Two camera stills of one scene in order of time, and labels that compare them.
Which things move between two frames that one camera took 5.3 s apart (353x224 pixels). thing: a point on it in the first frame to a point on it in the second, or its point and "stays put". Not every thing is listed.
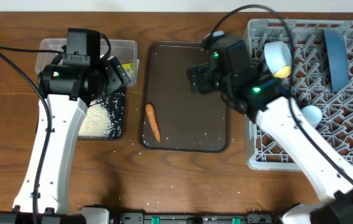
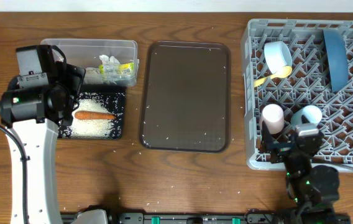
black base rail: (138, 218) stays put
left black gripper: (117, 74) to (75, 79)
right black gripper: (199, 77) to (268, 145)
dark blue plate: (337, 51) stays put
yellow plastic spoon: (283, 71) stays put
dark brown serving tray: (172, 117) stays put
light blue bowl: (277, 55) stays put
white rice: (94, 123) stays put
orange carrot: (151, 117) to (89, 115)
